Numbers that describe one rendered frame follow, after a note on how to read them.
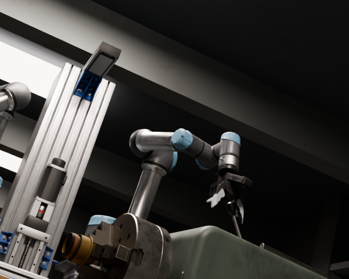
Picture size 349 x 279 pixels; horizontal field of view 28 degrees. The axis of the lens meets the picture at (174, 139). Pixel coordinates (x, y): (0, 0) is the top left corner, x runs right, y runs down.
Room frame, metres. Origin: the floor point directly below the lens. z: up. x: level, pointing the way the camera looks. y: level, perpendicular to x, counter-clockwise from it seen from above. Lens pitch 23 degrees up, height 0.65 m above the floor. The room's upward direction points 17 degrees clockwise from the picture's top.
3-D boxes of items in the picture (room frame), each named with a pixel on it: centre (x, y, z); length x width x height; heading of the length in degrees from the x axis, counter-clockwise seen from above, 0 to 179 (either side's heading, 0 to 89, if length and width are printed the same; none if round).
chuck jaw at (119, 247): (1.99, 0.07, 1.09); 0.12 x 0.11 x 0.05; 24
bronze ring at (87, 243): (2.04, 0.17, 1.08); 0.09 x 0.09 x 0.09; 24
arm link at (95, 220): (2.77, 0.17, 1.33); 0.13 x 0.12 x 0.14; 122
